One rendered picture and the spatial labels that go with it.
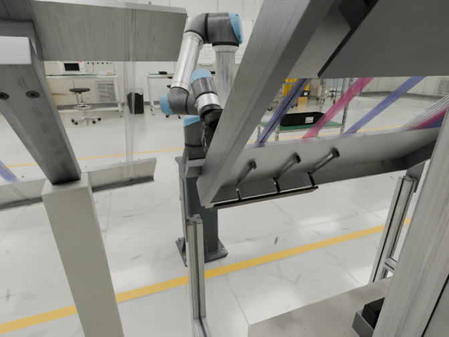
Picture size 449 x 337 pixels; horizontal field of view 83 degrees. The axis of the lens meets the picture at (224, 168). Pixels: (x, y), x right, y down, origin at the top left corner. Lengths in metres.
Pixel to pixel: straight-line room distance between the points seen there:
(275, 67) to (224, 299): 1.16
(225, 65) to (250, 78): 0.86
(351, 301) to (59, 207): 0.49
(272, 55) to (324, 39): 0.08
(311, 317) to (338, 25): 0.41
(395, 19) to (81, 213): 0.45
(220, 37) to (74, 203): 0.90
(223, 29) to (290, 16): 0.93
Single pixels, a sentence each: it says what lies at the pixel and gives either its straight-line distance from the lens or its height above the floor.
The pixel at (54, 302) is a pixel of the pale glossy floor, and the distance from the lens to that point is 1.51.
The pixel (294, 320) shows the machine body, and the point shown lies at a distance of 0.48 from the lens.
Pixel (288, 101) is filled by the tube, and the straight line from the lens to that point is 0.40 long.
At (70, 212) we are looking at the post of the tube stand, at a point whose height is 0.79.
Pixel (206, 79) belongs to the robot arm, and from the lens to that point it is 0.85.
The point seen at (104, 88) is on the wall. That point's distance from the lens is 7.20.
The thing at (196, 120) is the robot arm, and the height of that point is 0.76.
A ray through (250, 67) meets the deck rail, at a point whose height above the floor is 0.99.
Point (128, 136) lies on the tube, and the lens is 0.52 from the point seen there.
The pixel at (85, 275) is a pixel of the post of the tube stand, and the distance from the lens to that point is 0.52.
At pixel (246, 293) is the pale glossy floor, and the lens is 1.33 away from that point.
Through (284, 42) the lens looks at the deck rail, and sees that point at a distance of 0.24.
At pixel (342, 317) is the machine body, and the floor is 0.62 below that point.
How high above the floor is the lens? 0.99
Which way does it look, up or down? 22 degrees down
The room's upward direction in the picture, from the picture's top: straight up
